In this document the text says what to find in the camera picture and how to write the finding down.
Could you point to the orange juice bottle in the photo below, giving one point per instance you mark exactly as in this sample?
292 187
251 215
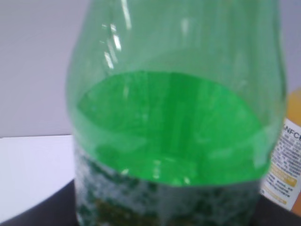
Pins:
282 184

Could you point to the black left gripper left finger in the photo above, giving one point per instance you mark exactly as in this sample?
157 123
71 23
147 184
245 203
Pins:
57 210

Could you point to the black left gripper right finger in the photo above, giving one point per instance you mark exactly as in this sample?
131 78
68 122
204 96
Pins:
268 213

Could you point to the green sprite bottle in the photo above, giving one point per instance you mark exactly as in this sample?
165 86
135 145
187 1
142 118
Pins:
175 108

